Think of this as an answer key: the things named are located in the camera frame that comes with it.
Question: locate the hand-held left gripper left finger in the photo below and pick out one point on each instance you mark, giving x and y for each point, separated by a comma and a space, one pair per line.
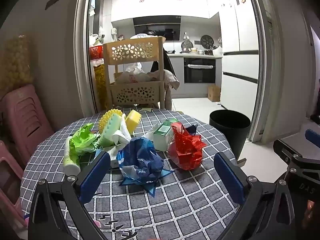
95, 173

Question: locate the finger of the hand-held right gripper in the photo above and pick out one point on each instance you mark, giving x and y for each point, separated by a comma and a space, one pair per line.
313, 137
285, 150

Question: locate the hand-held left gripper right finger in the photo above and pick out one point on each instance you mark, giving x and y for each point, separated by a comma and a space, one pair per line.
228, 177

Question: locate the white green tube bottle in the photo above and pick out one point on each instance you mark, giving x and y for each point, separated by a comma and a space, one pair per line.
70, 162

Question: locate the black trash bin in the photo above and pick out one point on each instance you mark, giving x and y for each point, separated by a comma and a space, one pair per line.
230, 135

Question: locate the green sponge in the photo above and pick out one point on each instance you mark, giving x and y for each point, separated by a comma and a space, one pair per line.
110, 132

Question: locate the green white carton box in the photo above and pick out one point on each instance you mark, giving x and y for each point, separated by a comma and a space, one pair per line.
161, 137

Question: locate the green plastic bag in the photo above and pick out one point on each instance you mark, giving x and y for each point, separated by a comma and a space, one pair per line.
82, 142

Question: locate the white crumpled tissue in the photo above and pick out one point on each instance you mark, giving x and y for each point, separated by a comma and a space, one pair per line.
120, 137

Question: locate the blue plastic bag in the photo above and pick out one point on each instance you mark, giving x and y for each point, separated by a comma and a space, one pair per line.
142, 160

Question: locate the red plastic bag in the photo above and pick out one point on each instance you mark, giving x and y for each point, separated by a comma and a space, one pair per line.
186, 150

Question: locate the yellow spiky ball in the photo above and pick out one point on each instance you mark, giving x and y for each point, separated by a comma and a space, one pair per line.
107, 118

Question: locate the yellow sponge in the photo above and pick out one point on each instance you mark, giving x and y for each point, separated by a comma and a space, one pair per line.
132, 121

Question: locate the cardboard box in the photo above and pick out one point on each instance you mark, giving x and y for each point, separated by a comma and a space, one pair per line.
214, 93

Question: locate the pink plastic stool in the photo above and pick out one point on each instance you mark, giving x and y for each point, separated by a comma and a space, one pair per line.
7, 177
22, 115

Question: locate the yellow net bag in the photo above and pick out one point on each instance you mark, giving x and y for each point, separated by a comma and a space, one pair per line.
100, 85

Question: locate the white plastic bag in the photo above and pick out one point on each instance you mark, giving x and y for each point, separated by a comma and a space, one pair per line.
135, 75

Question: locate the black built-in oven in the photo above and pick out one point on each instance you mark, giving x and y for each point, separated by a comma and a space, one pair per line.
199, 71

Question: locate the pink beige towel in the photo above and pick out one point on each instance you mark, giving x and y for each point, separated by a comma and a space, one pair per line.
170, 78

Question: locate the red plastic basket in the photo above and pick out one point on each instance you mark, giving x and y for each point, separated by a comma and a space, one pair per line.
96, 52

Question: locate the white refrigerator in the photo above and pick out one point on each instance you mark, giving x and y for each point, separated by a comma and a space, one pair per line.
240, 30

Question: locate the beige perforated plastic rack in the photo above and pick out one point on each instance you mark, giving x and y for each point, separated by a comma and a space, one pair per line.
135, 51

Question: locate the black hanging bag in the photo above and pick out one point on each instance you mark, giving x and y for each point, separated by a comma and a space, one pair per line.
167, 63

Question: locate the round metal steamer rack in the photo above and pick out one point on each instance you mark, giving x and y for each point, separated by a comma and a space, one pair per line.
207, 40

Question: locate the bag of yellow balls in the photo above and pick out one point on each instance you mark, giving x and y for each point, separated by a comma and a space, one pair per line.
15, 65

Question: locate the black range hood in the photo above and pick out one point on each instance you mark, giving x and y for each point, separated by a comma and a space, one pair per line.
157, 23

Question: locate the white wall cabinets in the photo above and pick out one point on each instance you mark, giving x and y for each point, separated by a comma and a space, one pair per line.
160, 5

